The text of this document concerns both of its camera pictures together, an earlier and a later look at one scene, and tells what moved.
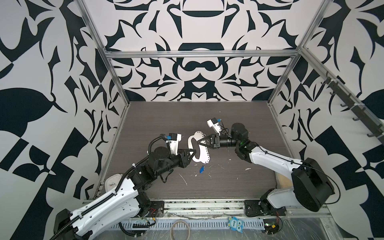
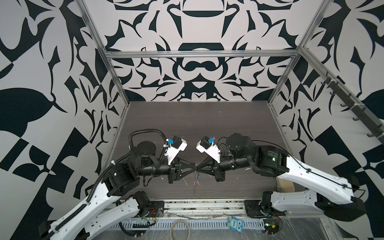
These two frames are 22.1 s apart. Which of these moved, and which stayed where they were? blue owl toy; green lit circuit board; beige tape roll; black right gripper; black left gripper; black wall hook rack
Moved: black right gripper; black left gripper
Stayed: beige tape roll; blue owl toy; black wall hook rack; green lit circuit board
